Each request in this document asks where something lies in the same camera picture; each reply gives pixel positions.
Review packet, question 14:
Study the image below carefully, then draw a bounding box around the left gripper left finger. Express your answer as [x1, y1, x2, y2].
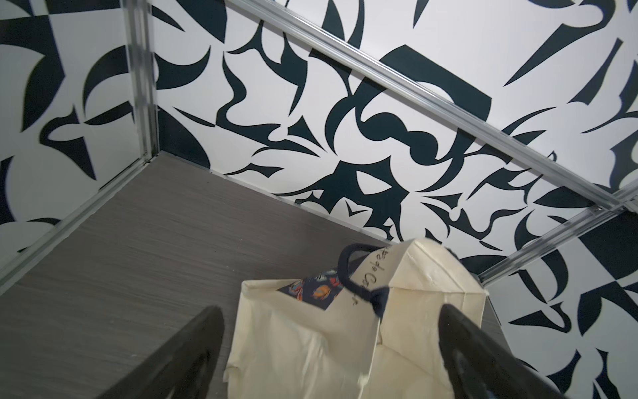
[100, 306, 224, 398]

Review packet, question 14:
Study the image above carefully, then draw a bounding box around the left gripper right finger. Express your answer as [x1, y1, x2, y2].
[438, 304, 564, 398]

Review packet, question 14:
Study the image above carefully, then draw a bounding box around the cream canvas tote bag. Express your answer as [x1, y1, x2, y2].
[224, 239, 488, 398]

